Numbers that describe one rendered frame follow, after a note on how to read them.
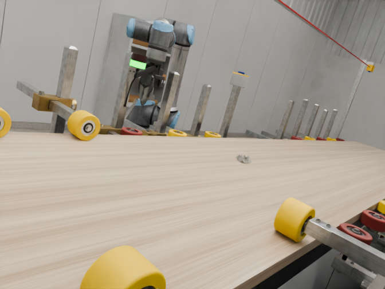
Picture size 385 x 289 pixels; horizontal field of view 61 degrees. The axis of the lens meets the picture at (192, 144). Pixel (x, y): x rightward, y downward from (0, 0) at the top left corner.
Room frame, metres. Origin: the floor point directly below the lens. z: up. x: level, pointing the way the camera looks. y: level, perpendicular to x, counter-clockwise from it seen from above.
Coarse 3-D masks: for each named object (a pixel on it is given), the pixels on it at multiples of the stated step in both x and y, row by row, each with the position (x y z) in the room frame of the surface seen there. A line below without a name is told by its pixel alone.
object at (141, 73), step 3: (147, 66) 1.47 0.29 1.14; (150, 66) 1.47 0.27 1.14; (153, 66) 1.47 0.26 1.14; (141, 69) 1.44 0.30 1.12; (144, 69) 1.44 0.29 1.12; (147, 69) 1.45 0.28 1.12; (150, 69) 1.46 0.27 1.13; (153, 69) 1.48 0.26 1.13; (135, 72) 1.42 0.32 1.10; (138, 72) 1.42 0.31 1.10; (141, 72) 1.43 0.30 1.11; (144, 72) 1.44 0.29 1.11; (147, 72) 1.46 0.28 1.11; (138, 75) 1.42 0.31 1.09; (141, 75) 1.43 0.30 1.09
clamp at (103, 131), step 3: (105, 126) 1.28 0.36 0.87; (108, 126) 1.29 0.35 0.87; (111, 126) 1.30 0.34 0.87; (102, 129) 1.23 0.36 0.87; (105, 129) 1.24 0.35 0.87; (108, 129) 1.25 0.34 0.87; (111, 129) 1.26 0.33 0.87; (114, 129) 1.27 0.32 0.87; (117, 129) 1.29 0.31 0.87; (120, 129) 1.30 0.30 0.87; (99, 132) 1.23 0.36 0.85; (102, 132) 1.23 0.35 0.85; (105, 132) 1.25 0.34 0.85; (117, 132) 1.29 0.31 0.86
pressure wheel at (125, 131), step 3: (123, 129) 1.16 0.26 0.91; (126, 129) 1.18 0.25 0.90; (129, 129) 1.20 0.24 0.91; (132, 129) 1.18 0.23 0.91; (135, 129) 1.21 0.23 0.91; (120, 132) 1.17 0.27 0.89; (123, 132) 1.15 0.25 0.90; (126, 132) 1.15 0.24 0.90; (129, 132) 1.14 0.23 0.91; (132, 132) 1.15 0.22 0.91; (135, 132) 1.16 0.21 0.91; (138, 132) 1.17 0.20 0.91; (141, 132) 1.18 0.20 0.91
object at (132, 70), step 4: (136, 60) 1.25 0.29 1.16; (128, 68) 1.29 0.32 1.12; (132, 68) 1.30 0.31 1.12; (136, 68) 1.26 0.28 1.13; (140, 68) 1.26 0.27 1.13; (128, 72) 1.29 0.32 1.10; (132, 72) 1.30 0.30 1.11; (136, 72) 1.27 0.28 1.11; (132, 80) 1.29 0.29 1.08; (128, 92) 1.30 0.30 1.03; (124, 104) 1.30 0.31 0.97
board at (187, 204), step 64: (0, 192) 0.51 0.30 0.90; (64, 192) 0.57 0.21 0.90; (128, 192) 0.65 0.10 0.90; (192, 192) 0.75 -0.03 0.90; (256, 192) 0.89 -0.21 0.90; (320, 192) 1.08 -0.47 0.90; (384, 192) 1.36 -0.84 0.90; (0, 256) 0.36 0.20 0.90; (64, 256) 0.39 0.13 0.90; (192, 256) 0.48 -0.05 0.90; (256, 256) 0.53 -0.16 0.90
